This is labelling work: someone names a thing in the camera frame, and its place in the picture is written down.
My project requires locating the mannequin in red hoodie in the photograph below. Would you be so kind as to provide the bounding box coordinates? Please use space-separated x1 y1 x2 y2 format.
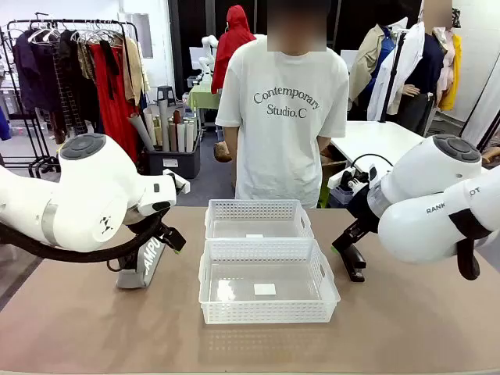
210 4 257 95

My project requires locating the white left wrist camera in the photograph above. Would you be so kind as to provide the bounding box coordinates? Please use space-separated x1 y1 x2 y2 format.
162 168 191 195

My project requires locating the mannequin in navy dress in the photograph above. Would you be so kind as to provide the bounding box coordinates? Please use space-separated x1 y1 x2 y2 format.
400 0 456 136

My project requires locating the black plaid hanging garment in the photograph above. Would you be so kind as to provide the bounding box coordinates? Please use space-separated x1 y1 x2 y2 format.
50 29 101 138

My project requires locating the yellow hanging garment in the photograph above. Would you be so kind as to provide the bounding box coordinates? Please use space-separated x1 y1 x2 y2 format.
437 34 464 113

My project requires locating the green crate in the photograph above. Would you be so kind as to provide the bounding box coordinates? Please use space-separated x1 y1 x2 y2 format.
317 182 332 209

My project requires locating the dark grey storage bin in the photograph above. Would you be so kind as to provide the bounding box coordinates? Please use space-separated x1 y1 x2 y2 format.
142 148 202 180

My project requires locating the white perforated plastic basket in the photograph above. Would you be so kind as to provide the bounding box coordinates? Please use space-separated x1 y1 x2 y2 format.
204 198 316 241
198 237 341 325

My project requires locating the thick black right arm hose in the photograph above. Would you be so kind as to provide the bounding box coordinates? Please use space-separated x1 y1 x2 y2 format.
448 210 494 281

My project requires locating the table with green cloth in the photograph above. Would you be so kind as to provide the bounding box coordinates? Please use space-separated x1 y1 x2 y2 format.
186 84 222 112

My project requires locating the white partition panel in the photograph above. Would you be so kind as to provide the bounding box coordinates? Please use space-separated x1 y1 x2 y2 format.
459 58 500 149

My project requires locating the white hanging coat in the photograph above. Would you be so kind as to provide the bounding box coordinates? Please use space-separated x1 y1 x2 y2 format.
366 21 427 123

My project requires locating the navy hanging garment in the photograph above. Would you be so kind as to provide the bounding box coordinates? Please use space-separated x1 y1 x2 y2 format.
11 30 54 114

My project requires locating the brown cardboard box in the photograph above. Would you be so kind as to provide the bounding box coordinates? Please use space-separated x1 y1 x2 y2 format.
320 150 348 184

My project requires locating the black tripod pole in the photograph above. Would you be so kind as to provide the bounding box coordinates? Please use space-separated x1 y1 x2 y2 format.
380 29 408 124

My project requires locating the black stapler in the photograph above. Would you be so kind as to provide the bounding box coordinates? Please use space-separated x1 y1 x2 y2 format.
342 245 368 283

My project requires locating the person right forearm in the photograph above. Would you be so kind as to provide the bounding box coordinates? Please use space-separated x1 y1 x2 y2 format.
223 125 239 188

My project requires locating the person in white printed T-shirt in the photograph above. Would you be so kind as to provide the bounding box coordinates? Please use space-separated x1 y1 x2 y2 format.
214 0 351 210

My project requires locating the black clothes rack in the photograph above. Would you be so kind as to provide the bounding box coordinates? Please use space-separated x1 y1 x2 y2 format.
0 13 141 179

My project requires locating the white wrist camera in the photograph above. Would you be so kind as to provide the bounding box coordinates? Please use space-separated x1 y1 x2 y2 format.
327 166 378 195
162 168 191 195

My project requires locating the red hanging dress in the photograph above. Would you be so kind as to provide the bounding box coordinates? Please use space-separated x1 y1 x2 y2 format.
88 41 140 163

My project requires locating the beige hanging garment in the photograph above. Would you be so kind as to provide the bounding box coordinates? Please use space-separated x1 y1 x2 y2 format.
122 36 152 107

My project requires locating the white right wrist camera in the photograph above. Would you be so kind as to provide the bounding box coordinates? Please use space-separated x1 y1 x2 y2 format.
327 166 378 195

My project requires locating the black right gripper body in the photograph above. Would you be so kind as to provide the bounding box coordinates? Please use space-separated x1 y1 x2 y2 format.
346 197 380 238

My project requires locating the thin black camera cable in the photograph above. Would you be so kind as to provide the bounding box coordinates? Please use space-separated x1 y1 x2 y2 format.
350 152 395 173

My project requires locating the tall grey paper roll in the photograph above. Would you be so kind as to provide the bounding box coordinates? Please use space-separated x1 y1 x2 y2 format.
158 98 172 153

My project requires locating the white work table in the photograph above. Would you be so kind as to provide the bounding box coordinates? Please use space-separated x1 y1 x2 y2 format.
330 120 427 173

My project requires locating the blue shirt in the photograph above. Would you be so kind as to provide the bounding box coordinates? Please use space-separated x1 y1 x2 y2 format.
373 26 396 98

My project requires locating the black plastic stool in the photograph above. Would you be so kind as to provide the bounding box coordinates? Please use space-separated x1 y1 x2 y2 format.
155 85 176 107

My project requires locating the white basket of CAMPUS pouches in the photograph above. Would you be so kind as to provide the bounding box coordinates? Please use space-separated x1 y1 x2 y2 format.
330 183 355 207

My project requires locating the camouflage hanging garment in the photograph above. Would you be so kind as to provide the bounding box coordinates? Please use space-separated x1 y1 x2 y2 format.
77 38 97 81

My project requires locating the pink hanging garment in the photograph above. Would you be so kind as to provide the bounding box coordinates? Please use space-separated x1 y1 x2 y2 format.
433 27 456 102

